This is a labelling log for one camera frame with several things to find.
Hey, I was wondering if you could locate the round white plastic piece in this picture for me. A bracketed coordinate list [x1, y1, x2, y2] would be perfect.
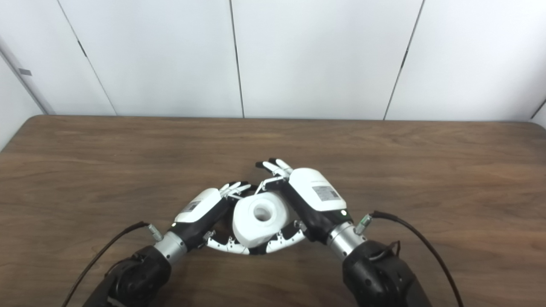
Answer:
[232, 191, 295, 249]

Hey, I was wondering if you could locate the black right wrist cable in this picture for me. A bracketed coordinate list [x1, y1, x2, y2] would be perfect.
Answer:
[355, 211, 465, 307]

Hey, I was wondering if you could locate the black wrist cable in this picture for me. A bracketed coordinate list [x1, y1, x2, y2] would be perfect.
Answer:
[62, 221, 165, 307]
[355, 211, 465, 307]

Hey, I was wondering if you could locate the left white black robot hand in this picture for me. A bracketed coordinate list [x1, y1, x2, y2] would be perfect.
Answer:
[171, 181, 252, 255]

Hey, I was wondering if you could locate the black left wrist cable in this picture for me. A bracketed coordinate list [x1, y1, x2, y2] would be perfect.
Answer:
[62, 221, 165, 307]

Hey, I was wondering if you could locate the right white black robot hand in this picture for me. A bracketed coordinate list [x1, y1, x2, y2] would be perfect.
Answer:
[251, 158, 354, 255]

